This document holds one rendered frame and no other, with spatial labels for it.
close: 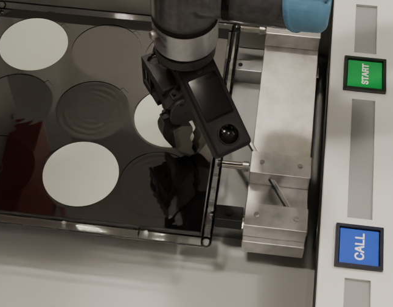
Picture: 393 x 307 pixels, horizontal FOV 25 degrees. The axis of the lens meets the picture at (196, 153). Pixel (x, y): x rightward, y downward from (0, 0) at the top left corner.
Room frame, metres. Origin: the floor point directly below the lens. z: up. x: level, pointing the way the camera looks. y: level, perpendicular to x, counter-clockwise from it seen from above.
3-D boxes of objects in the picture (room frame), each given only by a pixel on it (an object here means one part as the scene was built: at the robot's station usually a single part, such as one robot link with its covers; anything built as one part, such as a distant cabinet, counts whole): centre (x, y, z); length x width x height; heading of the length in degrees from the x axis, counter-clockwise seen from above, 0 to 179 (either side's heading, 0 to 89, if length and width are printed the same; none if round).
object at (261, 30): (0.89, -0.08, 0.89); 0.05 x 0.01 x 0.01; 82
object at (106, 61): (0.74, 0.14, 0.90); 0.34 x 0.34 x 0.01; 83
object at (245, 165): (0.65, -0.05, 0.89); 0.05 x 0.01 x 0.01; 82
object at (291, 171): (0.64, -0.11, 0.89); 0.08 x 0.03 x 0.03; 82
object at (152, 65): (0.68, 0.02, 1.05); 0.09 x 0.08 x 0.12; 27
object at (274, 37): (0.88, -0.14, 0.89); 0.08 x 0.03 x 0.03; 82
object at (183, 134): (0.67, 0.03, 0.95); 0.06 x 0.03 x 0.09; 27
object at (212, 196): (0.71, -0.04, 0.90); 0.38 x 0.01 x 0.01; 172
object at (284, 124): (0.72, -0.12, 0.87); 0.36 x 0.08 x 0.03; 172
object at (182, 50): (0.67, 0.02, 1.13); 0.08 x 0.08 x 0.05
